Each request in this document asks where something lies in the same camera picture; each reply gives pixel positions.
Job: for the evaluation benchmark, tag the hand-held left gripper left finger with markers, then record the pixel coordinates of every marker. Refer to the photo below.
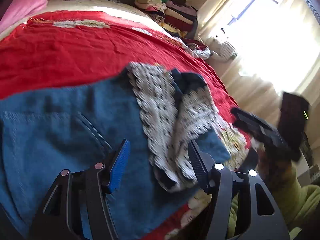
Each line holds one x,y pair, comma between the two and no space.
121,165

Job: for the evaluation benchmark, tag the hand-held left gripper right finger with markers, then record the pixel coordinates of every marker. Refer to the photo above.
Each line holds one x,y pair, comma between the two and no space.
200,170

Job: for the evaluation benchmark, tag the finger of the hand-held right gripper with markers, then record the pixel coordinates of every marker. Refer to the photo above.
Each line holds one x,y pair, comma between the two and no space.
255,126

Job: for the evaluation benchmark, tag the blue denim pants lace trim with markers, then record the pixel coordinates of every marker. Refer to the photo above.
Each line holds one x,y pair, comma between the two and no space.
62,130

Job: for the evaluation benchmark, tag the person's right forearm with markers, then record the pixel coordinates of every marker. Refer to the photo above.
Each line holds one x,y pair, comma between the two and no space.
287,180

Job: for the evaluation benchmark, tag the white knitted item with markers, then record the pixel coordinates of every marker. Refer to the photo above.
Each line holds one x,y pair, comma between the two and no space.
225,52

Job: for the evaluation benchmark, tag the window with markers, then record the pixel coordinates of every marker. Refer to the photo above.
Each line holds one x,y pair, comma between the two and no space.
275,42

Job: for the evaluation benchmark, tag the green fleece garment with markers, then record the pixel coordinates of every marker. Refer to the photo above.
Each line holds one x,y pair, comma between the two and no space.
310,210

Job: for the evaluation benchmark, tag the crumpled printed garment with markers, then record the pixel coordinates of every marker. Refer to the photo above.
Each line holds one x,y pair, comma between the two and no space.
200,51

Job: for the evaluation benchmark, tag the cream curtain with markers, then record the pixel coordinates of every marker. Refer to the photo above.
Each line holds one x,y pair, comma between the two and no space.
212,17

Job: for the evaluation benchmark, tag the red floral quilt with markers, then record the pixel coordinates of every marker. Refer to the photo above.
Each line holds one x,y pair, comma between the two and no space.
75,50

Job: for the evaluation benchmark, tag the pile of folded clothes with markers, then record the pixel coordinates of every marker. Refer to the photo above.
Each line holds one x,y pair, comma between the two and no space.
175,15

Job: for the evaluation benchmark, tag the pink quilt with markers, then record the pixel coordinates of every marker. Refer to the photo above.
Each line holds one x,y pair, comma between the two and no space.
25,7

